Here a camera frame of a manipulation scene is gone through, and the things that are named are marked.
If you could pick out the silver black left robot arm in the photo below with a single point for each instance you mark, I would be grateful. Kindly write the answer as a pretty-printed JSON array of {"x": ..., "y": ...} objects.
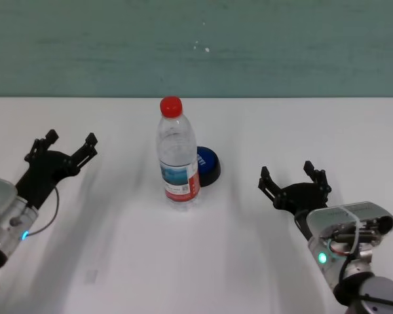
[{"x": 10, "y": 229}]

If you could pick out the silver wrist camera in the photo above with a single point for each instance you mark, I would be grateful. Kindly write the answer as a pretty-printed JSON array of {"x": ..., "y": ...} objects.
[
  {"x": 0, "y": 193},
  {"x": 347, "y": 216}
]

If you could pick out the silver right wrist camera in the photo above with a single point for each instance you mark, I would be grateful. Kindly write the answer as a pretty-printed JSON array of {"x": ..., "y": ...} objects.
[{"x": 347, "y": 216}]

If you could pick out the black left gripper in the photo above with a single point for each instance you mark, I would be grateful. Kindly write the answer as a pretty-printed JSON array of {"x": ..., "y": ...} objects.
[{"x": 42, "y": 173}]

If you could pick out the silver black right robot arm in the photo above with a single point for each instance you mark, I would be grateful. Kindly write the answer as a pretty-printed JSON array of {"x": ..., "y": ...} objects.
[{"x": 376, "y": 294}]

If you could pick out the clear water bottle red cap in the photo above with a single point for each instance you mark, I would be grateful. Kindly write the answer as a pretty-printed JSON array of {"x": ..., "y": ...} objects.
[{"x": 178, "y": 157}]

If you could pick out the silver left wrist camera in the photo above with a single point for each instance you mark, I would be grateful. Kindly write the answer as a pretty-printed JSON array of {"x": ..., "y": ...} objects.
[{"x": 0, "y": 193}]

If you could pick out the blue button black base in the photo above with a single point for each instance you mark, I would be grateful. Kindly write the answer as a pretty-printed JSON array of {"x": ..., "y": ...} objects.
[{"x": 209, "y": 163}]

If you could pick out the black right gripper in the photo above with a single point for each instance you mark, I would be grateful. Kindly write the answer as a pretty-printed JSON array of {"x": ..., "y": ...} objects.
[{"x": 304, "y": 196}]

